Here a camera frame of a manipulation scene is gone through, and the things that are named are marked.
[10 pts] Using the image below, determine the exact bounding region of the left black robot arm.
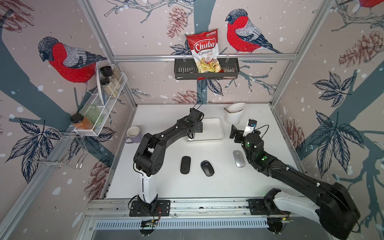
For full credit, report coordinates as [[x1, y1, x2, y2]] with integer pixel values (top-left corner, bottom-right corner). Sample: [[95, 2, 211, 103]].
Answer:
[[133, 108, 204, 205]]

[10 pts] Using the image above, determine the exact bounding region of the black hanging wire basket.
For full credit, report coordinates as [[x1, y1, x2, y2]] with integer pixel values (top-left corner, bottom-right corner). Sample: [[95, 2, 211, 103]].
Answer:
[[174, 58, 240, 80]]

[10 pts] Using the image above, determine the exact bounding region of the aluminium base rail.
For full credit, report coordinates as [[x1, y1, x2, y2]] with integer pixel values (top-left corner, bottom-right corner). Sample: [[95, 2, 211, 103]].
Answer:
[[85, 197, 296, 220]]

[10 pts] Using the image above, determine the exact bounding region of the orange spice jar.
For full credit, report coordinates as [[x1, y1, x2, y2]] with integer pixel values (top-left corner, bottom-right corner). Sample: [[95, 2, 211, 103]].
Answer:
[[70, 113, 94, 130]]

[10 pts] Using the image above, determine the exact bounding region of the metal wire hook rack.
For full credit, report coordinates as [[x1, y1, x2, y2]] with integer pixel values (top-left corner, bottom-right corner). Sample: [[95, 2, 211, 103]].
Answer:
[[28, 131, 89, 170]]

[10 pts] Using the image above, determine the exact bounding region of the black lid spice jar back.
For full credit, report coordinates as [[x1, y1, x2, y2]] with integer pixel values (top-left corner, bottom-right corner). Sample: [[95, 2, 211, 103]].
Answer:
[[100, 66, 121, 89]]

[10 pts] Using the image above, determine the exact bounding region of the white utensil holder cup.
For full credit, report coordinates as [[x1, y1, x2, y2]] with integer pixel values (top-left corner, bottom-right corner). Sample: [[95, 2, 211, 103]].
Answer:
[[225, 103, 246, 125]]

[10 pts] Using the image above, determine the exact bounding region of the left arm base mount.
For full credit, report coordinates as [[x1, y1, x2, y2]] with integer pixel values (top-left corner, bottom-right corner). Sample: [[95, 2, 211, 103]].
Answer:
[[129, 199, 171, 217]]

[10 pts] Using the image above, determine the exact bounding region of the red Chuba chips bag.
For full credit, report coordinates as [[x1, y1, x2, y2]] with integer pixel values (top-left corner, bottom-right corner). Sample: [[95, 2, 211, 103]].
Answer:
[[187, 29, 222, 74]]

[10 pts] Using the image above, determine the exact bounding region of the white plate on shelf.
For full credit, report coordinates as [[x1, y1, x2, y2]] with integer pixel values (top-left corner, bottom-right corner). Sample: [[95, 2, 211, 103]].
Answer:
[[96, 64, 105, 106]]

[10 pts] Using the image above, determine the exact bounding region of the white wire wall shelf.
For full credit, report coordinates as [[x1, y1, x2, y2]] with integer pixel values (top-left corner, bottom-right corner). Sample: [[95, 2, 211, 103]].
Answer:
[[75, 73, 128, 137]]

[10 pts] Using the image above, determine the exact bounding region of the white storage tray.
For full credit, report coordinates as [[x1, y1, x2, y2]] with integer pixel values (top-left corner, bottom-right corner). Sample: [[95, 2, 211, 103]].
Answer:
[[185, 118, 225, 143]]

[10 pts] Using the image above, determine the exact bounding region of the silver mouse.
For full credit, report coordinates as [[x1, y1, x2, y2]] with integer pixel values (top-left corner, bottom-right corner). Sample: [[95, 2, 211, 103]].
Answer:
[[186, 133, 195, 142], [233, 150, 246, 168]]

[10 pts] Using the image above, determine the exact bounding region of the black lid spice jar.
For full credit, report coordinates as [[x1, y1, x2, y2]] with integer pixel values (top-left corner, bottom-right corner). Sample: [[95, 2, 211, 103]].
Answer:
[[100, 78, 118, 98], [100, 66, 121, 89]]

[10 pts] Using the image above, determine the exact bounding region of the purple mug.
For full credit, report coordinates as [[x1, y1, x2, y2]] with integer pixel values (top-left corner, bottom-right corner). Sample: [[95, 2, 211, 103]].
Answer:
[[125, 126, 143, 144]]

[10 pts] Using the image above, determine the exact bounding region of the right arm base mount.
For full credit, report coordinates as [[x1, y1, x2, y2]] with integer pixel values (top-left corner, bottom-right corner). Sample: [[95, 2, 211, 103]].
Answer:
[[248, 198, 291, 216]]

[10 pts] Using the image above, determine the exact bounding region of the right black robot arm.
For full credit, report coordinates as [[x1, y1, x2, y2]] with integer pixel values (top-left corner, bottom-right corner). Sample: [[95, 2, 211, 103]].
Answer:
[[230, 121, 361, 240]]

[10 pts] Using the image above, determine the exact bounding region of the rounded black mouse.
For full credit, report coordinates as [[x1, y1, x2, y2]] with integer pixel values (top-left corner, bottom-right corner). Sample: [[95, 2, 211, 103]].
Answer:
[[201, 161, 215, 177]]

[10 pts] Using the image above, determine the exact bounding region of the black lid spice jar front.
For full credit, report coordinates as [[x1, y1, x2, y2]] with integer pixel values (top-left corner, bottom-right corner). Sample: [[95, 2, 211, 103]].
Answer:
[[100, 78, 118, 98]]

